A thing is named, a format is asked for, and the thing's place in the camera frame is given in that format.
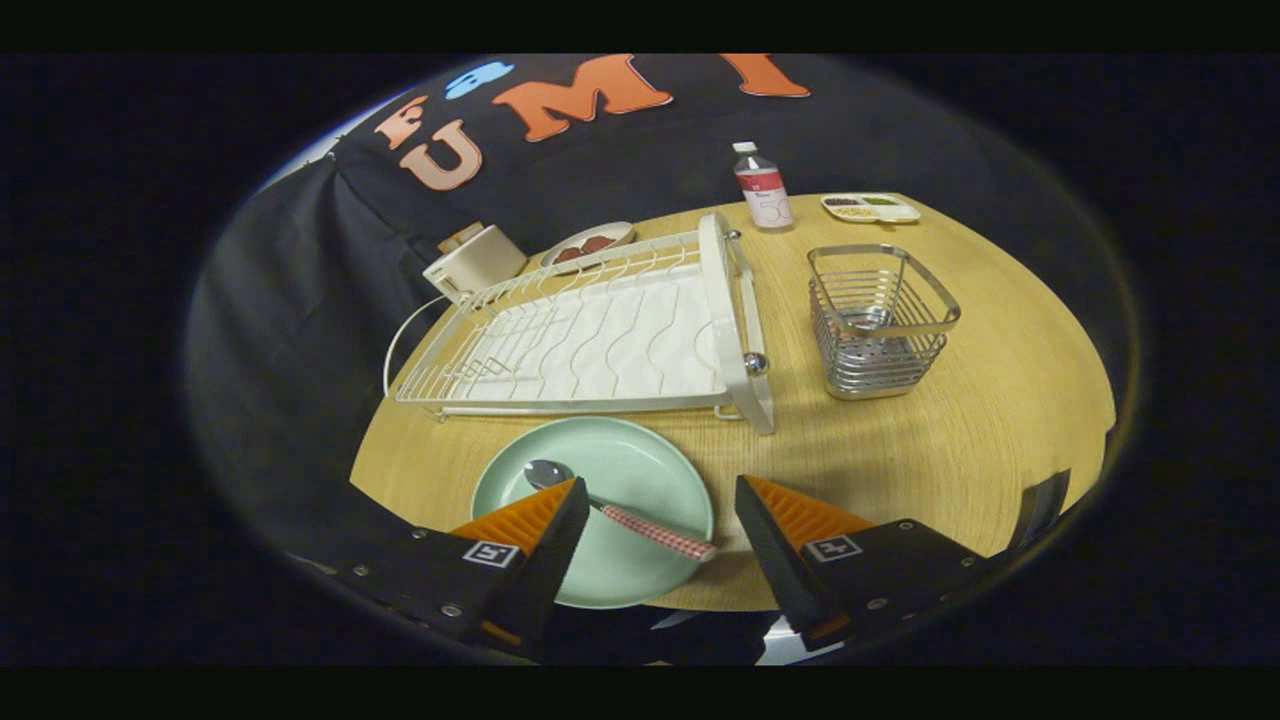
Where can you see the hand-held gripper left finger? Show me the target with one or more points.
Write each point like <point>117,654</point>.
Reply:
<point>560,560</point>

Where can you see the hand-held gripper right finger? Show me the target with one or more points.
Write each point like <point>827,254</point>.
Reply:
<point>765,560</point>

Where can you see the pale green plate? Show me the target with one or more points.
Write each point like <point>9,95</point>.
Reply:
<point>640,470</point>

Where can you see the white oval plate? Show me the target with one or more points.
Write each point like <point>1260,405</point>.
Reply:
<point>622,231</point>

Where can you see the red meat steak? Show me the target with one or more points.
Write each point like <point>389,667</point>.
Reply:
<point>568,255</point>
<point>598,243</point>

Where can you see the white toaster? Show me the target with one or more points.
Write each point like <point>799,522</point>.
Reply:
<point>480,262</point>

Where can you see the brown bread slice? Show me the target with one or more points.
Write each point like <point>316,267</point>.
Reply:
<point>460,238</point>

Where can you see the clear bottle with red label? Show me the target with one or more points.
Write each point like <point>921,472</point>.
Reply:
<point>768,200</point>

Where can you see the white divided tray of beans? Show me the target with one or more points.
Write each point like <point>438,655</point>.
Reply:
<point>900,212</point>

